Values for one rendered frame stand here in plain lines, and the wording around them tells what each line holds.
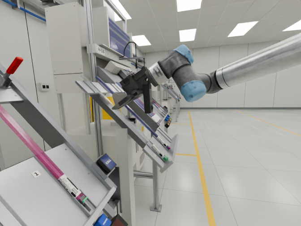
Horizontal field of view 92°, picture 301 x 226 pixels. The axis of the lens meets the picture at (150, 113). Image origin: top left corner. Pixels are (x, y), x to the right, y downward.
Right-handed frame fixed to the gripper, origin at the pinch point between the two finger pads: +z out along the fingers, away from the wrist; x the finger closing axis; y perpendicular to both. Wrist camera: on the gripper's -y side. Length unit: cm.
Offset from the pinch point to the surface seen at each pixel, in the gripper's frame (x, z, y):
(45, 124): 21.6, 11.8, 4.4
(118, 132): -7.9, 9.5, -8.9
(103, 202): 27.1, 2.4, -21.7
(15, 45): -98, 127, 158
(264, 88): -726, -325, -187
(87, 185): 25.3, 6.0, -16.5
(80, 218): 31.8, 4.9, -20.6
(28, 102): 21.7, 12.7, 13.0
